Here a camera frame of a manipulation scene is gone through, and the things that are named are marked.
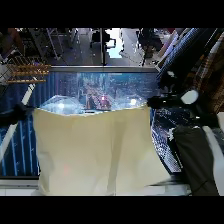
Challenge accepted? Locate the cream garment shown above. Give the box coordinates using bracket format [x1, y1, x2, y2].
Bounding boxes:
[32, 104, 172, 197]

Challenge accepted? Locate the blue striped shirt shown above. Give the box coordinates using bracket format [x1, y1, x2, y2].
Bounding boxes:
[155, 28, 210, 88]

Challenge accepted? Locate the brown checked shirt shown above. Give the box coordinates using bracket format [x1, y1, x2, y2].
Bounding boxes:
[185, 31, 224, 115]

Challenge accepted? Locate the white garment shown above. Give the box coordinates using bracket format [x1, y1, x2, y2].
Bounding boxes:
[201, 111, 224, 197]

